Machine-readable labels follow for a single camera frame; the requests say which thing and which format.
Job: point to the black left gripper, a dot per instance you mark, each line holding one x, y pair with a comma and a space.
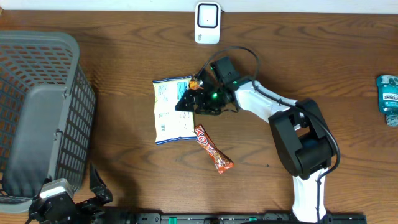
101, 209

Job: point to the white barcode scanner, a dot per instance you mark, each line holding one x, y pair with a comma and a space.
207, 23

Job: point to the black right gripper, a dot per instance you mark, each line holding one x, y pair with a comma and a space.
200, 103

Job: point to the small orange tissue pack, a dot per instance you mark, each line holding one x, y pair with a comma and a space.
195, 84

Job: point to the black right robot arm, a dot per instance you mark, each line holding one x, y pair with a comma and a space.
304, 143

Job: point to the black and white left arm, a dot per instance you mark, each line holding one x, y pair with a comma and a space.
110, 215

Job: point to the cream snack bag blue edges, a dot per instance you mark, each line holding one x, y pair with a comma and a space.
172, 125

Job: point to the red orange candy bar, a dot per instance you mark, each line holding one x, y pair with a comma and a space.
221, 161

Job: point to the dark grey plastic basket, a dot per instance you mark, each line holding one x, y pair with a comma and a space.
47, 113

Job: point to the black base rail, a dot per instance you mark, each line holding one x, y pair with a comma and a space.
266, 218

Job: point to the teal mouthwash bottle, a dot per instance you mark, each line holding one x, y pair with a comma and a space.
387, 89

